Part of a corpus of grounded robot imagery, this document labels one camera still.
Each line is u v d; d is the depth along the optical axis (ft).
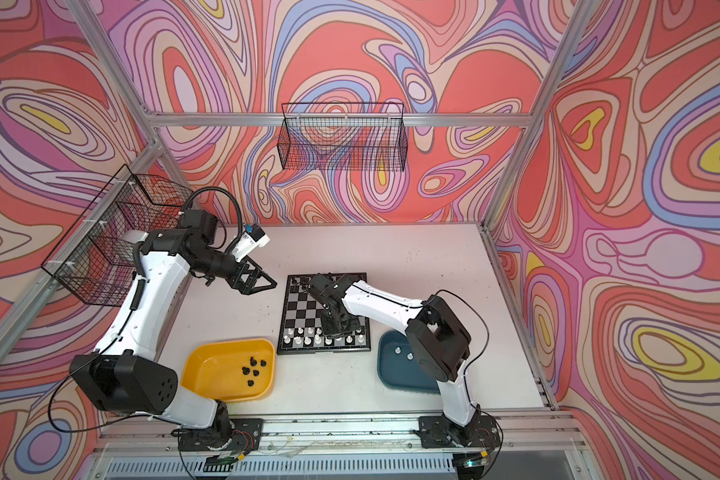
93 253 2.27
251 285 2.12
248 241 2.18
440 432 2.42
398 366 2.74
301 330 2.92
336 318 2.36
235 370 2.78
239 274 2.10
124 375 1.30
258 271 2.14
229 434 2.35
